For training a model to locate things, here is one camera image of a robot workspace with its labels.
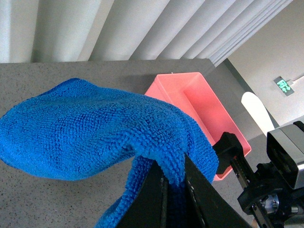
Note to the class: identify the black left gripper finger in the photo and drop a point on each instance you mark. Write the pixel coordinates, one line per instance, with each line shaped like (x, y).
(149, 209)

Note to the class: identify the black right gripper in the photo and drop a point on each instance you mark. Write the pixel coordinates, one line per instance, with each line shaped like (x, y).
(265, 194)

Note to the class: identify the blue microfiber cloth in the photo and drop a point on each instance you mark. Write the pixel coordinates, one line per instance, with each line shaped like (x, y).
(77, 130)

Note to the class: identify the pink plastic tray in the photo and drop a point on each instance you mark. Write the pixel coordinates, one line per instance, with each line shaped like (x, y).
(191, 93)

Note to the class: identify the green exit sign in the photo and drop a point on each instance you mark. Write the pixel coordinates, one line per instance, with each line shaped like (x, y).
(283, 86)

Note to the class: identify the white pleated curtain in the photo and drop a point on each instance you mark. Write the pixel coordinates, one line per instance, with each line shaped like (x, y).
(116, 30)

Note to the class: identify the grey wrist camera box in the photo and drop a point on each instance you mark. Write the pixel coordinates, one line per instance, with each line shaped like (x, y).
(285, 149)

